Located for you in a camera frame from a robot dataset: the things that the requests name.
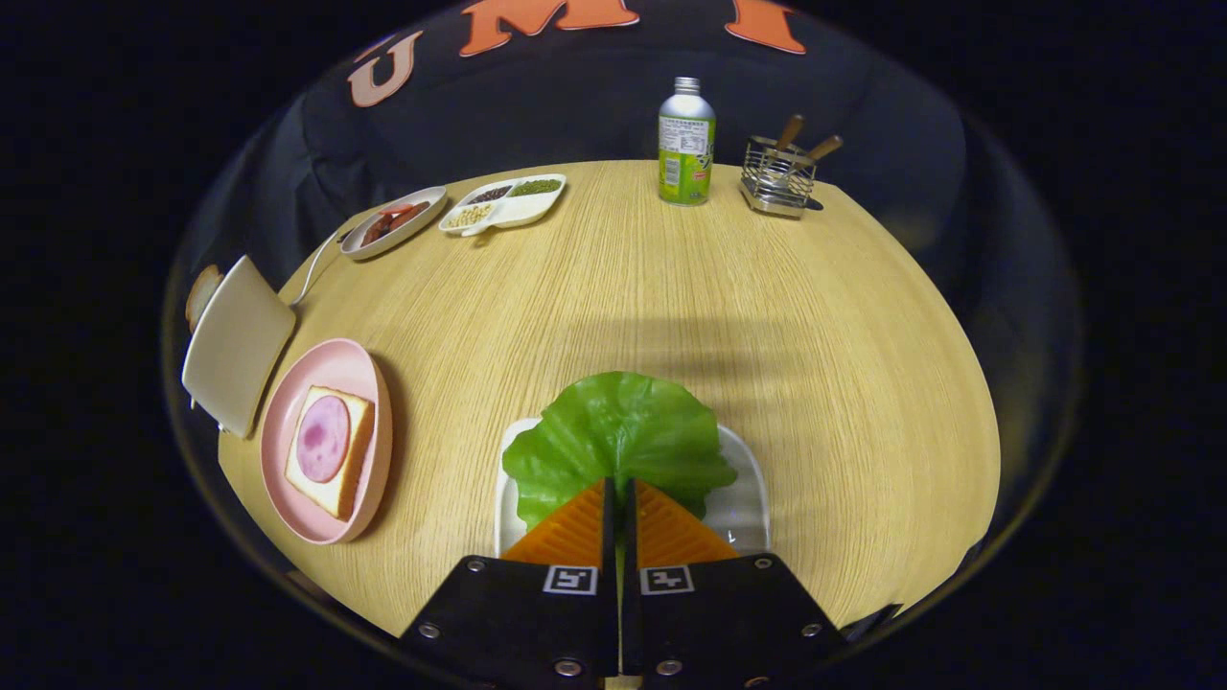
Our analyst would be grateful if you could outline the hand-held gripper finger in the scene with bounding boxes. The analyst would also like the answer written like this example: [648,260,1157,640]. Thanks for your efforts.
[621,476,849,686]
[398,476,619,683]

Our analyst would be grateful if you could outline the green lettuce leaf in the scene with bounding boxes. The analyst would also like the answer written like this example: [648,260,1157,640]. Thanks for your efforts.
[501,371,739,533]

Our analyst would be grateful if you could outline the toasted bread slice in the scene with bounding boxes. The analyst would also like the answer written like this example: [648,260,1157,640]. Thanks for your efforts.
[185,264,223,334]

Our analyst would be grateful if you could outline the white square plate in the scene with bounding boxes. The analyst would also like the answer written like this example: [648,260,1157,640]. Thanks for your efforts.
[494,417,773,559]

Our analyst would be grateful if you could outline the bread slice under ham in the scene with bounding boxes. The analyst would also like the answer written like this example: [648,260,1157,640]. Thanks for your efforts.
[285,385,377,521]

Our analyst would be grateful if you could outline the pink ham slice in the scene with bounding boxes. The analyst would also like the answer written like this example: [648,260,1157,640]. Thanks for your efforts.
[295,394,353,484]

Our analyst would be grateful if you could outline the pink round plate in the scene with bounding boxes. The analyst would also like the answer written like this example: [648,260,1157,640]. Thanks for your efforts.
[260,337,394,545]

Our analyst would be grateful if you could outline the white divided dish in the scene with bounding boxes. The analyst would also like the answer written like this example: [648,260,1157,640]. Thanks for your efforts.
[438,173,567,238]

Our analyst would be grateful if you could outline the green labelled metal bottle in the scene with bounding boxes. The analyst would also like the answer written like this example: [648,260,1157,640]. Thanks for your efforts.
[658,77,717,207]

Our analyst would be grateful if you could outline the grey round plate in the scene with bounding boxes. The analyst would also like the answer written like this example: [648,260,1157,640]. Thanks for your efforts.
[339,186,449,262]

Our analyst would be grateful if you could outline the white toaster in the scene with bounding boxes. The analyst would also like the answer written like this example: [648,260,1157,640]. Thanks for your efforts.
[181,254,298,440]

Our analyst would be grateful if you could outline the black backdrop cloth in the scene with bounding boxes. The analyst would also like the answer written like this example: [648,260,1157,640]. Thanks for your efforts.
[168,0,1084,384]

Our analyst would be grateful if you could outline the metal wire basket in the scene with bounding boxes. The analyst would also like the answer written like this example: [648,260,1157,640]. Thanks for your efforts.
[739,135,823,219]

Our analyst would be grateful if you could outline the white toaster cable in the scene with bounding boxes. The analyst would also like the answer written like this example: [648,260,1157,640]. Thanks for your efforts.
[288,225,351,308]

